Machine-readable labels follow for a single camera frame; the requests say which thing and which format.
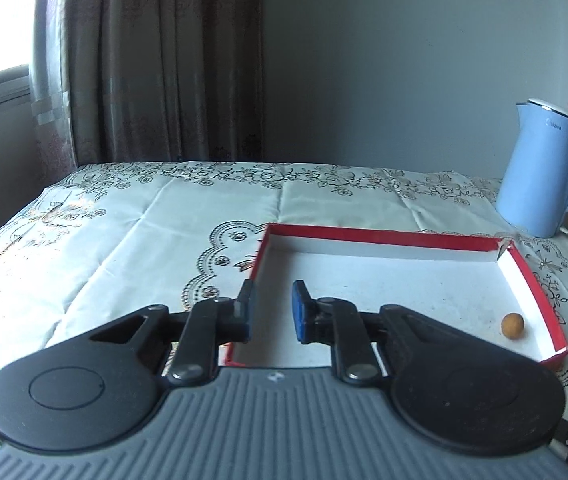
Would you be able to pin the white floral lace tablecloth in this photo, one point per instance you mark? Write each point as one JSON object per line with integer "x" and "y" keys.
{"x": 114, "y": 240}

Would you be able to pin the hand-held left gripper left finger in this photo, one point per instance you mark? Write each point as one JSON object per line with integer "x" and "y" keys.
{"x": 248, "y": 311}

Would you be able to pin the light blue electric kettle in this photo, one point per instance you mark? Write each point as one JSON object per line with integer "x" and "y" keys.
{"x": 538, "y": 170}

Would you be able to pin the brown patterned curtain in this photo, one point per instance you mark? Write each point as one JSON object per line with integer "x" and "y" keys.
{"x": 164, "y": 60}

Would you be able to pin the red shallow cardboard box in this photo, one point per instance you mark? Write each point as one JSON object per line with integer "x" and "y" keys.
{"x": 413, "y": 285}

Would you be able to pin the round brown longan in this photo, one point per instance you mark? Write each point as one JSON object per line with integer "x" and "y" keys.
{"x": 512, "y": 325}

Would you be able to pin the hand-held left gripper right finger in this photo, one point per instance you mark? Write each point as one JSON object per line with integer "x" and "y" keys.
{"x": 300, "y": 316}

